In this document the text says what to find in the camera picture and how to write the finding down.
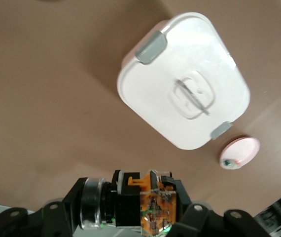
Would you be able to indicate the pink round plate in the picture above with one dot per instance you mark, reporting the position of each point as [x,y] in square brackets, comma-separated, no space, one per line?
[241,148]

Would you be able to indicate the aluminium frame profile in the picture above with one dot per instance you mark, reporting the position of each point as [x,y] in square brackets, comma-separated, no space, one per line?
[278,214]

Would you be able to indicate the orange and black push-button switch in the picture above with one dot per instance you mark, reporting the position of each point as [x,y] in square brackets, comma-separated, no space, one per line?
[128,205]

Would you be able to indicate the white lidded box, grey latches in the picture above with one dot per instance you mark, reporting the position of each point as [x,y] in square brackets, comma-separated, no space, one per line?
[155,98]

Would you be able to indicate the brown table mat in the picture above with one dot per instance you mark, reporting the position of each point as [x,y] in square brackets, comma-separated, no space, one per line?
[44,98]

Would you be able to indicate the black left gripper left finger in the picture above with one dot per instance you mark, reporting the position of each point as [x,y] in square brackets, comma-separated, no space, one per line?
[66,212]

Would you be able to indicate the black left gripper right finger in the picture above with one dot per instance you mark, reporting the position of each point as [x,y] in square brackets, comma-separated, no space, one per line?
[194,219]

